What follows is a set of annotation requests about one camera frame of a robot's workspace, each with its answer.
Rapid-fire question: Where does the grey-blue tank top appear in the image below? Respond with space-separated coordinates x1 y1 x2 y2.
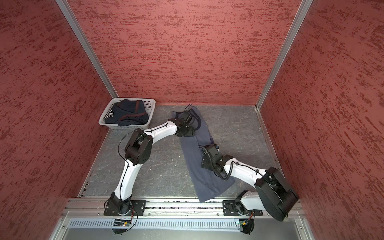
180 107 235 203

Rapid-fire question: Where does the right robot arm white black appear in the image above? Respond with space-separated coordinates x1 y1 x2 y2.
199 144 299 222

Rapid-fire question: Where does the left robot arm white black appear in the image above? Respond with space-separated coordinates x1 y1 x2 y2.
104 109 202 216

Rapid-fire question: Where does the dark navy maroon-trimmed tank top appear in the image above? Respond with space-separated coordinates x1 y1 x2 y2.
104 100 149 127

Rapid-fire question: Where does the white plastic laundry basket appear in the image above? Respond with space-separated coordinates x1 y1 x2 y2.
99 98 156 130

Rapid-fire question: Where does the right small circuit board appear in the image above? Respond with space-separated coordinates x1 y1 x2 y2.
239 220 250 228

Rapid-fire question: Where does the small circuit board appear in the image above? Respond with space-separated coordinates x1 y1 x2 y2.
239 220 250 228
113 219 132 227

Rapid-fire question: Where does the left small circuit board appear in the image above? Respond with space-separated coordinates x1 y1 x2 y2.
113 219 132 227

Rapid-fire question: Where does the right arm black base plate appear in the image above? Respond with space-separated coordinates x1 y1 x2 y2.
222 200 250 217

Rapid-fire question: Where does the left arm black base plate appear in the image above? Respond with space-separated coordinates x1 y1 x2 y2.
103 199 147 217

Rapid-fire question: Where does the white perforated cable duct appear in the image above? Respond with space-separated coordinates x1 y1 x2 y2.
68 218 240 231

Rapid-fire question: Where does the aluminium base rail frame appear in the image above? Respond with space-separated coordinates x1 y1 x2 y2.
49 196 316 240

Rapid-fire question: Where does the aluminium corner post left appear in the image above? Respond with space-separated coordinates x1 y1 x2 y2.
56 0 119 98

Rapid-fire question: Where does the aluminium corner post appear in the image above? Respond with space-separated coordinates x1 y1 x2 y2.
56 0 119 98
254 0 314 110

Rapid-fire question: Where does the aluminium corner post right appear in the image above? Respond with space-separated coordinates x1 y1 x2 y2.
254 0 314 110

